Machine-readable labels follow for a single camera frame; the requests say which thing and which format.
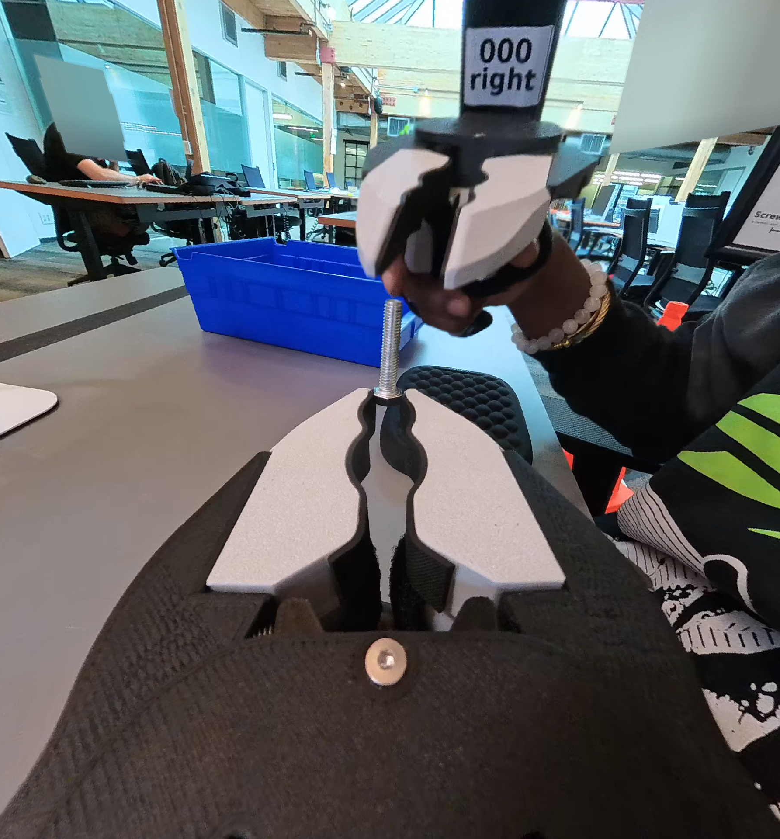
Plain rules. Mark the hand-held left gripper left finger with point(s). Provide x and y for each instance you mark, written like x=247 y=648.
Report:
x=285 y=511

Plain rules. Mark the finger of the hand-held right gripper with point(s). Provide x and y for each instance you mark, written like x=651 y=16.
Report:
x=386 y=196
x=501 y=223

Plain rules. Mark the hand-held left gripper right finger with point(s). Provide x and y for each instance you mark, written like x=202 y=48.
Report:
x=481 y=511

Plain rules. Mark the thin silver bolt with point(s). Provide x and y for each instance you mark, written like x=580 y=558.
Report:
x=390 y=347

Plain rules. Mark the blue plastic bin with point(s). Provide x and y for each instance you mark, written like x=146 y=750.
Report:
x=285 y=308

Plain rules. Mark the person's right forearm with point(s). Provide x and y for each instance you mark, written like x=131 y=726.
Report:
x=658 y=367

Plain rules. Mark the person's right hand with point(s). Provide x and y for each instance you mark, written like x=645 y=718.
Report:
x=442 y=308

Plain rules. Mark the wooden office desk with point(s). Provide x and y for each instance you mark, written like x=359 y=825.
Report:
x=337 y=219
x=101 y=191

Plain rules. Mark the black honeycomb wrist pad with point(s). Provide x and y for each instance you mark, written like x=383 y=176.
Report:
x=475 y=400

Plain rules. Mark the gold bangle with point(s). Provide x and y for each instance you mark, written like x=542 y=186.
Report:
x=593 y=324

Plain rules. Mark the row of black office chairs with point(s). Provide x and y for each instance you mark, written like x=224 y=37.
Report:
x=691 y=249

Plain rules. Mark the black backpack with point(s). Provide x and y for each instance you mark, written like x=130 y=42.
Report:
x=167 y=174

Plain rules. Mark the framed instruction sign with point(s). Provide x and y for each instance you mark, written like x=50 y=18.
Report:
x=776 y=216

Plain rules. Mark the black keyboard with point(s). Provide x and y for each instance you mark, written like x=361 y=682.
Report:
x=95 y=183

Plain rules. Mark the white document stand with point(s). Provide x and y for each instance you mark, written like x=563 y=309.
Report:
x=3 y=410

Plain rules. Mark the black office chair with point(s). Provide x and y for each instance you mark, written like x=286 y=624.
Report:
x=29 y=154

